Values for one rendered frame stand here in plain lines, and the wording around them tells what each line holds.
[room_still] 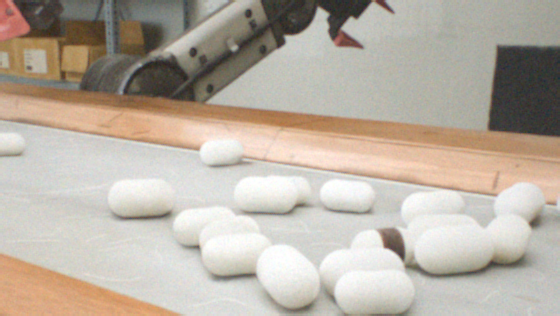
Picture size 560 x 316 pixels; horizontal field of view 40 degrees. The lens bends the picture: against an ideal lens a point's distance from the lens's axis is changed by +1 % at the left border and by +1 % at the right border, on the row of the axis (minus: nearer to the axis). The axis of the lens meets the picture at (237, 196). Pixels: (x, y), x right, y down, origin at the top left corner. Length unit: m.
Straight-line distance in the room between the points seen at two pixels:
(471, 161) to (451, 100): 2.11
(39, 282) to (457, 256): 0.18
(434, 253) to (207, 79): 0.80
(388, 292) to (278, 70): 2.75
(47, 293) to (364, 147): 0.35
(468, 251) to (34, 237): 0.22
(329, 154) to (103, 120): 0.26
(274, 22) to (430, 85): 1.54
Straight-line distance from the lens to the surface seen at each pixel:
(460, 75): 2.61
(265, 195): 0.43
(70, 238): 0.40
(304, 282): 0.29
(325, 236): 0.40
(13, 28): 0.76
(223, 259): 0.33
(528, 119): 2.50
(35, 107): 0.83
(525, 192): 0.44
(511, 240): 0.37
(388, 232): 0.35
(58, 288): 0.26
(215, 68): 1.12
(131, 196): 0.43
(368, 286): 0.29
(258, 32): 1.15
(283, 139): 0.60
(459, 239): 0.35
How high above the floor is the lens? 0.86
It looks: 14 degrees down
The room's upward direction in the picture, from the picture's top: straight up
